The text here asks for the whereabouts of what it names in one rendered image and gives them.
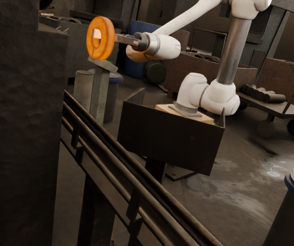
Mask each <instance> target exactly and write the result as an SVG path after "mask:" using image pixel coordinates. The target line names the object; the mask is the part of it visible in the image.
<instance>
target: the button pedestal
mask: <svg viewBox="0 0 294 246"><path fill-rule="evenodd" d="M87 60H88V61H90V62H92V63H94V64H96V65H98V66H95V75H94V83H93V91H92V99H91V107H90V115H91V116H92V117H93V118H94V119H95V120H96V121H97V122H98V123H99V124H100V125H101V126H103V120H104V113H105V104H106V97H107V90H108V83H109V76H110V72H112V73H114V74H116V72H117V70H118V67H116V66H114V65H113V64H111V63H109V62H107V61H104V60H95V59H93V58H91V57H90V55H89V57H88V59H87Z"/></svg>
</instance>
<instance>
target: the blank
mask: <svg viewBox="0 0 294 246"><path fill-rule="evenodd" d="M93 28H94V29H99V30H100V33H101V42H100V44H99V38H94V37H92V36H91V35H92V29H93ZM114 42H115V30H114V26H113V24H112V22H111V20H109V19H108V18H104V17H100V16H98V17H95V18H94V19H93V20H92V22H91V23H90V25H89V28H88V31H87V36H86V46H87V50H88V53H89V55H90V57H91V58H93V59H95V60H105V59H107V58H108V57H109V55H110V54H111V52H112V49H113V46H114Z"/></svg>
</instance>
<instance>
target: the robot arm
mask: <svg viewBox="0 0 294 246"><path fill-rule="evenodd" d="M271 1H272V0H199V1H198V2H197V3H196V4H195V5H194V6H193V7H192V8H190V9H189V10H187V11H186V12H184V13H182V14H181V15H179V16H178V17H176V18H174V19H173V20H171V21H170V22H168V23H167V24H165V25H163V26H162V27H160V28H159V29H157V30H156V31H154V32H153V33H147V32H144V33H139V32H136V33H134V34H133V36H132V35H128V34H127V35H125V34H116V33H115V42H121V43H124V44H127V45H128V46H127V47H126V54H127V56H128V57H129V59H130V60H132V61H134V62H147V61H150V60H170V59H174V58H176V57H178V56H179V54H180V51H181V45H180V43H179V41H178V40H176V39H175V38H173V37H170V36H168V35H170V34H171V33H173V32H175V31H177V30H178V29H180V28H182V27H184V26H185V25H187V24H189V23H191V22H192V21H194V20H196V19H197V18H199V17H200V16H202V15H203V14H205V13H206V12H208V11H209V10H211V9H212V8H214V7H216V6H217V5H218V4H225V5H231V10H232V11H231V12H232V15H233V18H232V22H231V26H230V30H229V34H228V37H227V41H226V45H225V49H224V52H223V56H222V59H221V63H220V67H219V71H218V74H217V78H216V79H215V80H213V81H212V82H211V84H210V85H209V84H207V79H206V77H204V75H202V74H198V73H189V74H188V75H187V76H186V77H185V79H184V80H183V82H182V84H181V87H180V89H179V93H178V97H177V101H174V102H173V104H174V105H168V108H170V109H172V110H174V111H175V112H177V113H178V114H180V115H181V116H182V117H202V116H203V115H202V114H200V113H198V112H197V110H198V107H201V108H203V109H205V110H207V111H210V112H212V113H215V114H218V115H221V114H222V110H223V107H224V108H225V116H228V115H233V114H234V113H235V112H236V110H237V109H238V107H239V105H240V98H239V96H238V95H236V94H235V89H236V87H235V85H234V83H233V80H234V77H235V74H236V70H237V67H238V64H239V61H240V57H241V54H242V51H243V48H244V45H245V42H246V38H247V35H248V32H249V29H250V25H251V22H252V20H253V19H254V18H255V17H256V16H257V14H258V13H259V12H262V11H264V10H266V9H267V8H268V7H269V5H270V3H271ZM91 36H92V37H94V38H99V39H101V32H100V30H99V29H94V28H93V29H92V35H91Z"/></svg>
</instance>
